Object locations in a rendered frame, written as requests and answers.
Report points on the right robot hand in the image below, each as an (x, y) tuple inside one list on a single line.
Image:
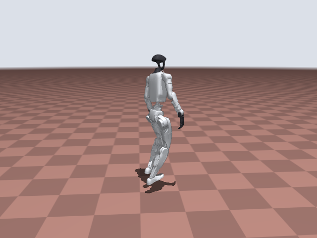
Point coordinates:
[(181, 120)]

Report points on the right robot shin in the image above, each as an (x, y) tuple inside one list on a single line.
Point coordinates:
[(159, 161)]

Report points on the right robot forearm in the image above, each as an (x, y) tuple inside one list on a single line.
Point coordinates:
[(176, 104)]

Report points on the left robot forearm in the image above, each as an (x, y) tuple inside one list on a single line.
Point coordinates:
[(149, 104)]

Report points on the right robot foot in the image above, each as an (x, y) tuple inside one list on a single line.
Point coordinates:
[(157, 177)]

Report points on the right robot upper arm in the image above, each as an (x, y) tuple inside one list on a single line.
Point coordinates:
[(167, 78)]

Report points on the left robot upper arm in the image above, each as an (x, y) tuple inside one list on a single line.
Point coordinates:
[(146, 94)]

